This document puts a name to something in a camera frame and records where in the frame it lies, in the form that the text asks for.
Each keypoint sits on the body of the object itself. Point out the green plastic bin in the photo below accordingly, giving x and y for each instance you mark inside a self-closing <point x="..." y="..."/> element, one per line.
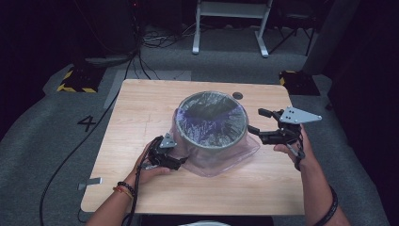
<point x="207" y="145"/>

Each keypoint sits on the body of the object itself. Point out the black tripod stand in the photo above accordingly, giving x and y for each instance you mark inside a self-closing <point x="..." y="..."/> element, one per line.
<point x="281" y="43"/>

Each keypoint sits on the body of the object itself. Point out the grey table lever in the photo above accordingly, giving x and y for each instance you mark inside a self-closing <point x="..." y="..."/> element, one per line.
<point x="94" y="181"/>

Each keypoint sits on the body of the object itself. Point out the black wristband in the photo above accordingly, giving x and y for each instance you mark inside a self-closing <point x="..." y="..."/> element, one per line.
<point x="334" y="204"/>

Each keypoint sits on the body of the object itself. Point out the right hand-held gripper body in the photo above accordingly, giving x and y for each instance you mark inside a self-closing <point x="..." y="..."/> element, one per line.
<point x="295" y="115"/>

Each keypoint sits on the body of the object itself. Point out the grey curtain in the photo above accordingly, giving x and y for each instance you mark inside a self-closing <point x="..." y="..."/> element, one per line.
<point x="329" y="37"/>

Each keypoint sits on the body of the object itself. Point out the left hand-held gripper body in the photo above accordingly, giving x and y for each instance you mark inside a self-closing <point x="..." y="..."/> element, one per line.
<point x="160" y="152"/>

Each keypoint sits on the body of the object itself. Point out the black base with yellow stripes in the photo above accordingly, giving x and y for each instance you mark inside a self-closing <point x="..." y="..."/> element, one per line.
<point x="299" y="83"/>
<point x="81" y="80"/>

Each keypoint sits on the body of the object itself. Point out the white metal stand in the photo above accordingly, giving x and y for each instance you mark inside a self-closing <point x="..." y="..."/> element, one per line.
<point x="232" y="9"/>

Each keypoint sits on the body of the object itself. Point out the person's right hand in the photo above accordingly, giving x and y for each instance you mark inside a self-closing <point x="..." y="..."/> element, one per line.
<point x="308" y="152"/>

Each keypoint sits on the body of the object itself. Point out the person's left hand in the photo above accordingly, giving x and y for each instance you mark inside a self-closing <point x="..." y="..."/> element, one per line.
<point x="147" y="175"/>

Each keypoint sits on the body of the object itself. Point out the purple plastic bag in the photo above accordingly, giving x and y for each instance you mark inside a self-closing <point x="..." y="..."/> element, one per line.
<point x="219" y="163"/>

